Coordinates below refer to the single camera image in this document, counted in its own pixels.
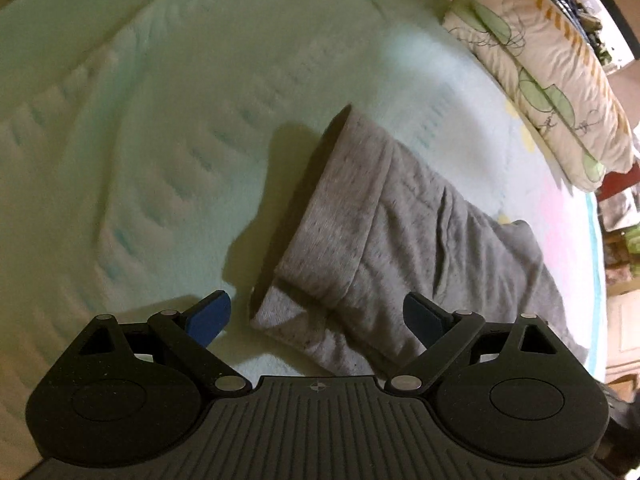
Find red wooden post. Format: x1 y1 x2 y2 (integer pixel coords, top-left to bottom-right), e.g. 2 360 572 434
597 165 640 202

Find pastel patterned bed sheet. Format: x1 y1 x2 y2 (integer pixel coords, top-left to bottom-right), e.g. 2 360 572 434
1 0 606 479

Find floral folded quilt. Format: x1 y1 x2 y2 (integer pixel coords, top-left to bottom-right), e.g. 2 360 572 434
442 0 634 192

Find grey speckled pants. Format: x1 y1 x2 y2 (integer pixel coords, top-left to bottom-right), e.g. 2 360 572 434
250 107 587 378

